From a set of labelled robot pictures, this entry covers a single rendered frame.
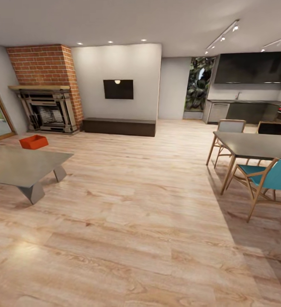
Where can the wall mounted tv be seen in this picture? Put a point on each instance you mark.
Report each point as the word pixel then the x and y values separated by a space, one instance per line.
pixel 118 89

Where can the fixed window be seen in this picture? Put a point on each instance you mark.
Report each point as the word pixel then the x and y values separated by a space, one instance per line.
pixel 200 76

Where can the cabinet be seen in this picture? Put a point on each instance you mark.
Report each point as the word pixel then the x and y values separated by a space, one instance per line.
pixel 235 68
pixel 120 126
pixel 269 69

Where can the breakfast table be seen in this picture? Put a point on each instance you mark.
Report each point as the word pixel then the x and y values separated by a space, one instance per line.
pixel 249 146

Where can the storage box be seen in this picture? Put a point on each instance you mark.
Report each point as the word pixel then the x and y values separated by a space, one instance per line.
pixel 34 142

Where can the wood fireplace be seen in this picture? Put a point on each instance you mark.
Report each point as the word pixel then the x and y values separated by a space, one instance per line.
pixel 49 111

